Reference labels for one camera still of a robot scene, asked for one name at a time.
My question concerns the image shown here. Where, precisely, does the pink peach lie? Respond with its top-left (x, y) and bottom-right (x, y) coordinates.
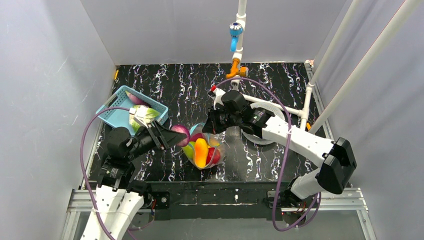
top-left (171, 124), bottom-right (191, 147)

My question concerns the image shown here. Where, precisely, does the green pear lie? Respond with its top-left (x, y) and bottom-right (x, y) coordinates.
top-left (181, 141), bottom-right (195, 162)

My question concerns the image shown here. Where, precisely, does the purple sweet potato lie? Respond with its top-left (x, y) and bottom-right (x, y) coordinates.
top-left (190, 132), bottom-right (206, 142)

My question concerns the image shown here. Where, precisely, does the yellow orange mango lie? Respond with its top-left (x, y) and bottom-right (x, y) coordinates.
top-left (194, 139), bottom-right (209, 168)

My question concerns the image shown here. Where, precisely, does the clear zip top bag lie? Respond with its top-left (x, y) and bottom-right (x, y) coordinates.
top-left (181, 123), bottom-right (226, 170)

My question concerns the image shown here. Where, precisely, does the red apple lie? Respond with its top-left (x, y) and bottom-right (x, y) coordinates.
top-left (206, 147), bottom-right (221, 166)

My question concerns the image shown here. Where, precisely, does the yellow banana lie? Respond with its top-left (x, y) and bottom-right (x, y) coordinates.
top-left (208, 137), bottom-right (221, 148)

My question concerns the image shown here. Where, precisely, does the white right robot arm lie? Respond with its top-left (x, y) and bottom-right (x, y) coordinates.
top-left (202, 87), bottom-right (357, 203)

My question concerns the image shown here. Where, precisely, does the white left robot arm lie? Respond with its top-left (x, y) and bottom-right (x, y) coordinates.
top-left (81, 120), bottom-right (190, 240)

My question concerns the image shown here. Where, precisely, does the blue plastic basket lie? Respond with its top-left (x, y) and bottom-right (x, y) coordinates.
top-left (95, 85), bottom-right (169, 137)

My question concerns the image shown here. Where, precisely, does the green white cabbage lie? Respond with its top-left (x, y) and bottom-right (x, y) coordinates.
top-left (128, 105), bottom-right (162, 133)

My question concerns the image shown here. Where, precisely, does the white perforated spool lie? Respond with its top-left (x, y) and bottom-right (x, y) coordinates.
top-left (240, 102), bottom-right (285, 145)

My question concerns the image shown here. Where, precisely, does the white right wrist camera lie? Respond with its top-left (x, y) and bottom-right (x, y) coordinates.
top-left (208, 85), bottom-right (226, 110)

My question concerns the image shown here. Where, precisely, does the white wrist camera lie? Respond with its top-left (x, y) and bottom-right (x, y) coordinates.
top-left (128, 107), bottom-right (157, 128)
top-left (208, 85), bottom-right (226, 110)

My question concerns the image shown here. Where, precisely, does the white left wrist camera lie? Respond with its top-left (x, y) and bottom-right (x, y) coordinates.
top-left (128, 107), bottom-right (157, 128)

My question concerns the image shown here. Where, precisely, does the white pvc pipe frame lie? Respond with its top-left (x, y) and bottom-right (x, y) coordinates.
top-left (236, 0), bottom-right (424, 132)

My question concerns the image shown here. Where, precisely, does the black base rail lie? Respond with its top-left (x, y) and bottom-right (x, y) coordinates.
top-left (149, 181), bottom-right (277, 221)

